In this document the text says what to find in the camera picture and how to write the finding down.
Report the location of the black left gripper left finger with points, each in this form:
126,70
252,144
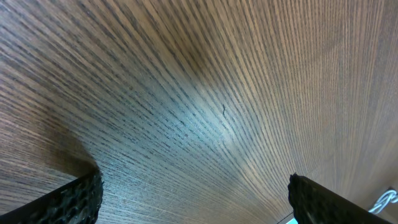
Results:
76,202

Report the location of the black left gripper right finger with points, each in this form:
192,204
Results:
314,204

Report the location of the blue smartphone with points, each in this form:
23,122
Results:
292,221

